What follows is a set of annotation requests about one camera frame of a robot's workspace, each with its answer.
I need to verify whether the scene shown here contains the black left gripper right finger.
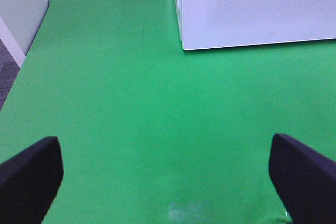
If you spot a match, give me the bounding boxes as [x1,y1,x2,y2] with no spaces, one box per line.
[268,133,335,223]

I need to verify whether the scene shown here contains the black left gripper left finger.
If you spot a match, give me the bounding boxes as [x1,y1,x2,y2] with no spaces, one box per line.
[1,136,64,223]

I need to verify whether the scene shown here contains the white microwave door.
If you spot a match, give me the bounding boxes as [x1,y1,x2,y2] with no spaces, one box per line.
[175,0,335,50]

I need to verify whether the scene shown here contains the green table cloth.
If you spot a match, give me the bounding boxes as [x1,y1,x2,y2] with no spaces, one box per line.
[1,0,335,223]

